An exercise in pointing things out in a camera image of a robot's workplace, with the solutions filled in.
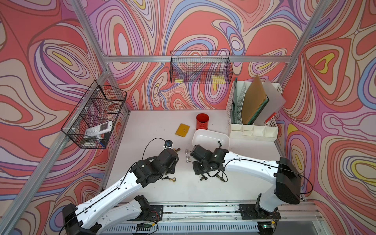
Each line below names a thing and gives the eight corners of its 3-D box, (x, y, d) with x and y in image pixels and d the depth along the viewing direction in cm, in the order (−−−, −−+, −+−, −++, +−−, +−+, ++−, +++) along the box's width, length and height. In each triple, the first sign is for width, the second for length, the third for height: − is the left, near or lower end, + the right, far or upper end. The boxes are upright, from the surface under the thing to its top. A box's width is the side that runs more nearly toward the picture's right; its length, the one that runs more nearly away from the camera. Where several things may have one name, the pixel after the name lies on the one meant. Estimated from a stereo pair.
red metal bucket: (196, 133, 108) (196, 123, 99) (195, 122, 114) (196, 113, 106) (208, 133, 108) (209, 123, 99) (207, 122, 114) (208, 113, 106)
